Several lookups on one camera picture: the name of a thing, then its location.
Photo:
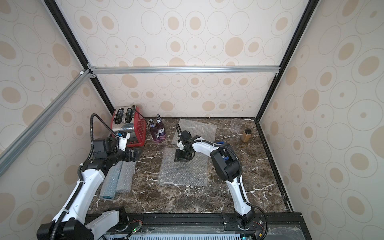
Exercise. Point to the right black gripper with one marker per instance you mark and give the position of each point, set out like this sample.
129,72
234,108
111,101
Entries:
183,153

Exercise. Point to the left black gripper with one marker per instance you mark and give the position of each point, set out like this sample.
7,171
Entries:
135,155

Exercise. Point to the blue tape dispenser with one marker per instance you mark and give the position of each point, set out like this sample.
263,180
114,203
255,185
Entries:
224,153

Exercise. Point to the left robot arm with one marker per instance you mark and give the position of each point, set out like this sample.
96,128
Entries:
70,222

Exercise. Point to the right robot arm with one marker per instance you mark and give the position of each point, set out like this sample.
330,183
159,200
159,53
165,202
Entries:
227,166

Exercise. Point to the stack of bubble wrap sheets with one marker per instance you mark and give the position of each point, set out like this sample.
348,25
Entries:
205,130

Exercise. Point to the red and chrome toaster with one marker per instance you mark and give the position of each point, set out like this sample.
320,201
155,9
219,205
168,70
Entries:
128,119

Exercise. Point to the clear drinking glass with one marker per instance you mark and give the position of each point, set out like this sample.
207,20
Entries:
236,125

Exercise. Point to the brown spice jar black lid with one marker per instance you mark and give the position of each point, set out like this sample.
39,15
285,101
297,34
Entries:
246,135

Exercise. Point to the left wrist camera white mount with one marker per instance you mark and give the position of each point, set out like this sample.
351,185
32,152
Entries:
122,138

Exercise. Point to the horizontal aluminium frame bar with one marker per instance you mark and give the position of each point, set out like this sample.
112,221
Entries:
185,70

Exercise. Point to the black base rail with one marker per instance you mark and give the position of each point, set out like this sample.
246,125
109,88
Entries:
224,226

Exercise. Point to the diagonal aluminium frame bar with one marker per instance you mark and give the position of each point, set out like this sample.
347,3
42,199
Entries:
25,138

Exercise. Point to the black left frame post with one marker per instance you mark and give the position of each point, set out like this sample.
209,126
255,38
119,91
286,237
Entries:
59,18

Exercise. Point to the black frame post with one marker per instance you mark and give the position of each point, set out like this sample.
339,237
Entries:
59,18
302,25

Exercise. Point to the black right frame post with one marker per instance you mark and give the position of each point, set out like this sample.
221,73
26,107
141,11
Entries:
302,25

